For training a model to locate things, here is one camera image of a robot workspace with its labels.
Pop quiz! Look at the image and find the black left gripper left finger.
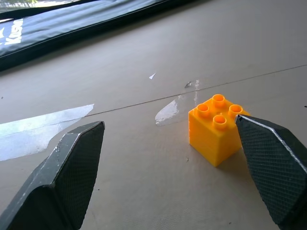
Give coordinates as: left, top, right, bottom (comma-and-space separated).
0, 121, 106, 230

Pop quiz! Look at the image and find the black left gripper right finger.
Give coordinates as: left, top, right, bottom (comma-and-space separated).
235, 114, 307, 230

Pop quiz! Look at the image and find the yellow studded building block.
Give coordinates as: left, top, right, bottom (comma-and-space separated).
188, 93, 251, 168

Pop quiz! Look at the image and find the clear tape strip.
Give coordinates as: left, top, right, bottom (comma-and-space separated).
154, 80, 201, 127
0, 103, 95, 162

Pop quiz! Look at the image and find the black padded mat white print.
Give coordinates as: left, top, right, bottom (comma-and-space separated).
0, 0, 207, 72

